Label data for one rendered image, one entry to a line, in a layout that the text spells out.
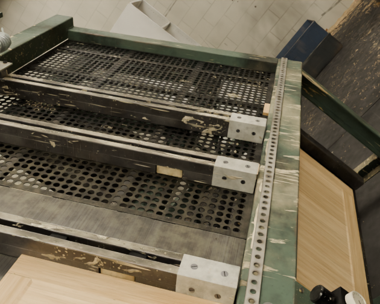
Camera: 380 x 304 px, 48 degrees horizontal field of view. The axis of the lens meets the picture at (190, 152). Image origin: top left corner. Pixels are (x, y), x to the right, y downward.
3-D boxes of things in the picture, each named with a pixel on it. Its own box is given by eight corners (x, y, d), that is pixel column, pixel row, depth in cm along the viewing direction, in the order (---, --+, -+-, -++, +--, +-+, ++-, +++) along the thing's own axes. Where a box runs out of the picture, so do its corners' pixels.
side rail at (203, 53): (273, 84, 215) (277, 63, 209) (68, 50, 231) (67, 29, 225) (274, 78, 221) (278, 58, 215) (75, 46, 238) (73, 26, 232)
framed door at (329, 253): (372, 357, 135) (378, 355, 134) (236, 260, 127) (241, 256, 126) (348, 192, 210) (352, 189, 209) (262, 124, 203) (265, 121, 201)
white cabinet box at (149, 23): (283, 125, 461) (128, 2, 432) (248, 163, 483) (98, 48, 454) (280, 108, 517) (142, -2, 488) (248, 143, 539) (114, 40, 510)
